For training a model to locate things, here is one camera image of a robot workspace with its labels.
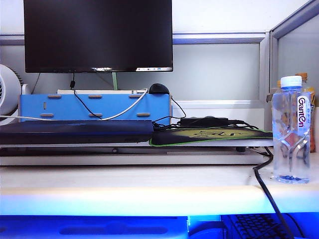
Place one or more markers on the clear mineral water bottle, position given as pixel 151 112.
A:
pixel 290 159

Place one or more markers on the orange drink bottle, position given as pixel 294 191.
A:
pixel 312 99

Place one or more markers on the black power adapter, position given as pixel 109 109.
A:
pixel 202 121

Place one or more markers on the black green-edged mouse pad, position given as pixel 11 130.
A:
pixel 174 138

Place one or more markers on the black computer mouse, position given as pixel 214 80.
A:
pixel 158 88

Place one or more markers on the white desk fan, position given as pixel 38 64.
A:
pixel 7 92

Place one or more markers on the grey partition frame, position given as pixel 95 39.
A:
pixel 219 38

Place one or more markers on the green monitor stand post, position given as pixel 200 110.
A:
pixel 114 81

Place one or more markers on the black computer monitor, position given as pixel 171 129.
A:
pixel 99 35

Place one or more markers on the dark closed laptop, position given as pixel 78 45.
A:
pixel 74 130

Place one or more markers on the blue wooden desk box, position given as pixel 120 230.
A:
pixel 62 105

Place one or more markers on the black keyboard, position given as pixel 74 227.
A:
pixel 251 226

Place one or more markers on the white laptop riser stand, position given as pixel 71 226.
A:
pixel 124 160

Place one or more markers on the white monitor base plate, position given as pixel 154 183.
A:
pixel 99 91

